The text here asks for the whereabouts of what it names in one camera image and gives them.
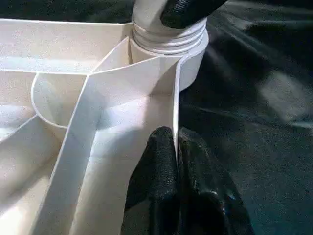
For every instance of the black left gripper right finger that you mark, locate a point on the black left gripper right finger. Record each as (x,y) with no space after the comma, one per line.
(203,191)

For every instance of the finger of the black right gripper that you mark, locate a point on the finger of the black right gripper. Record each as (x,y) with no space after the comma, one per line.
(185,12)

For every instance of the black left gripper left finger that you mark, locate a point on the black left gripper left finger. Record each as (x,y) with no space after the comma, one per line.
(154,186)

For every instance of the white plastic table leg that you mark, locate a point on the white plastic table leg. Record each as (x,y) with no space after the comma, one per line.
(151,17)

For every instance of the white plastic table top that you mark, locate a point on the white plastic table top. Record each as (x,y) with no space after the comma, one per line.
(73,110)

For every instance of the black table mat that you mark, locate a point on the black table mat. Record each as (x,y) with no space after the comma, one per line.
(244,110)

